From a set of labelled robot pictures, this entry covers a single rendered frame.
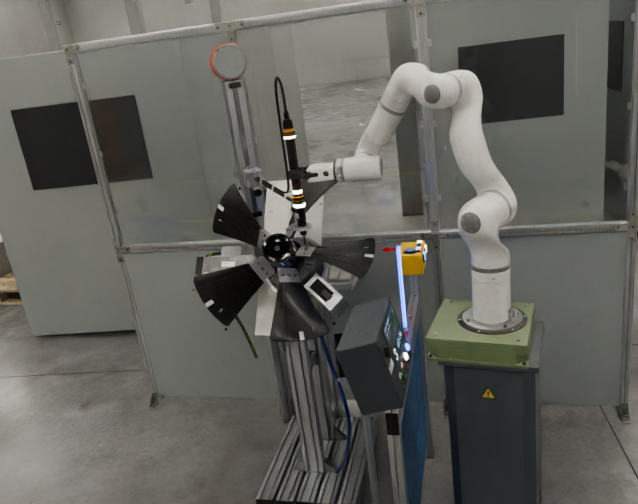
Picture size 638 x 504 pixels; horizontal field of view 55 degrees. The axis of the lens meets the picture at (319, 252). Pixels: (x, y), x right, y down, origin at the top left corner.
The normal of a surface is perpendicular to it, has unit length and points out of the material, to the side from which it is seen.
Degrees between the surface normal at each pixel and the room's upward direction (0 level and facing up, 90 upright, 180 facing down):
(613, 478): 0
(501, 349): 90
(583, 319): 90
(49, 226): 90
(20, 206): 90
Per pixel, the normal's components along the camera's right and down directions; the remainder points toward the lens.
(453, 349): -0.37, 0.36
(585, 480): -0.13, -0.93
